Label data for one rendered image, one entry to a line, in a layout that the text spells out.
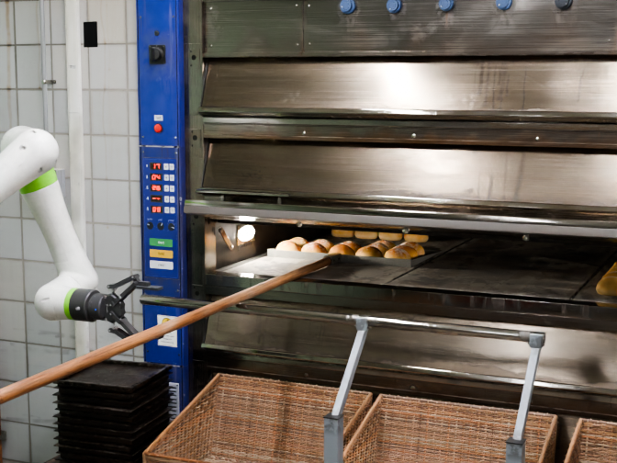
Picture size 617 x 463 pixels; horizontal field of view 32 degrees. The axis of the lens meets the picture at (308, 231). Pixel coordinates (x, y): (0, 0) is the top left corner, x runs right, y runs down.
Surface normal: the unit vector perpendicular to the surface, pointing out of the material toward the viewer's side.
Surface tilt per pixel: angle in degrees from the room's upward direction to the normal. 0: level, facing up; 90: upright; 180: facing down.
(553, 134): 90
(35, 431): 90
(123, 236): 90
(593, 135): 90
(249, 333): 70
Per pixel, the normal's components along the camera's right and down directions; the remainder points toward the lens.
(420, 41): -0.40, 0.13
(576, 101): -0.36, -0.25
